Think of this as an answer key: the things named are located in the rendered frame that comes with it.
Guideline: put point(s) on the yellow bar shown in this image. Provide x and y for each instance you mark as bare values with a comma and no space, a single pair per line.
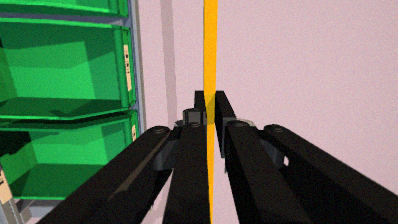
209,83

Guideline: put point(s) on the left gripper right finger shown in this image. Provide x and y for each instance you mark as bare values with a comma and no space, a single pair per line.
330,191

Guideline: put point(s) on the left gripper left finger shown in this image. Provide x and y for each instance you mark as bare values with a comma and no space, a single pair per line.
123,191

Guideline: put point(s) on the green open bin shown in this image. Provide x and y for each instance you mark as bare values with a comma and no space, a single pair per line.
48,71
106,8
49,159

